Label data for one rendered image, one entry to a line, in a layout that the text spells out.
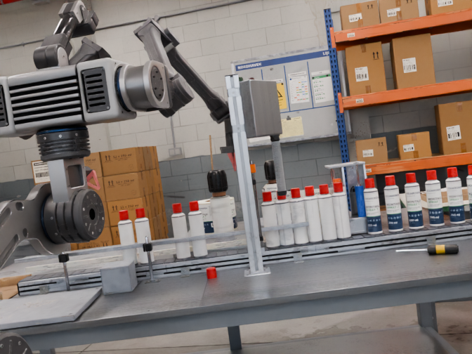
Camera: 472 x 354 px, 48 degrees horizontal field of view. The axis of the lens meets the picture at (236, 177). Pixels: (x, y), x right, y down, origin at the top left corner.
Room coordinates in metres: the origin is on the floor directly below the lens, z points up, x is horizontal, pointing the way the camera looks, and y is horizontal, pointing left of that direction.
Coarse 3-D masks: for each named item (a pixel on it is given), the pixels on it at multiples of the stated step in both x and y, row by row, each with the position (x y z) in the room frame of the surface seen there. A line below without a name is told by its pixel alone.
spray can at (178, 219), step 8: (176, 208) 1.93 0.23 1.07; (176, 216) 1.92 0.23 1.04; (184, 216) 1.94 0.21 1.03; (176, 224) 1.92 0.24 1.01; (184, 224) 1.93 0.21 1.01; (176, 232) 1.93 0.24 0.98; (184, 232) 1.93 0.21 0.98; (176, 248) 1.93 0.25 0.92; (184, 248) 1.93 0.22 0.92; (184, 256) 1.92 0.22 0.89
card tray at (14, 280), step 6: (18, 276) 2.09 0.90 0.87; (24, 276) 2.09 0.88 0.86; (0, 282) 2.09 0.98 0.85; (6, 282) 2.09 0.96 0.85; (12, 282) 2.09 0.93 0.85; (0, 288) 2.07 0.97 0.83; (6, 288) 2.06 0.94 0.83; (12, 288) 2.04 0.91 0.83; (0, 294) 1.83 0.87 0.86; (6, 294) 1.94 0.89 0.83; (12, 294) 1.93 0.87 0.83
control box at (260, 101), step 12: (240, 84) 1.78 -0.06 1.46; (252, 84) 1.77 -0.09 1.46; (264, 84) 1.83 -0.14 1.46; (276, 84) 1.89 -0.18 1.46; (252, 96) 1.76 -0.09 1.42; (264, 96) 1.82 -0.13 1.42; (276, 96) 1.88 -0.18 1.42; (252, 108) 1.76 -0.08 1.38; (264, 108) 1.81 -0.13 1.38; (276, 108) 1.87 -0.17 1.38; (252, 120) 1.76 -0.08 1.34; (264, 120) 1.80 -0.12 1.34; (276, 120) 1.86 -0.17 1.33; (252, 132) 1.77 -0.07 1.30; (264, 132) 1.79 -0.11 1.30; (276, 132) 1.86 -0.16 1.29
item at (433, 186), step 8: (432, 176) 1.91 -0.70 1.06; (432, 184) 1.90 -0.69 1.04; (432, 192) 1.90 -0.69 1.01; (440, 192) 1.91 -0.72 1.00; (432, 200) 1.90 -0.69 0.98; (440, 200) 1.90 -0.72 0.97; (432, 208) 1.90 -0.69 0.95; (440, 208) 1.90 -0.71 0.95; (432, 216) 1.91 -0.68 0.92; (440, 216) 1.90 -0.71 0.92; (432, 224) 1.91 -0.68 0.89; (440, 224) 1.90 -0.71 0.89
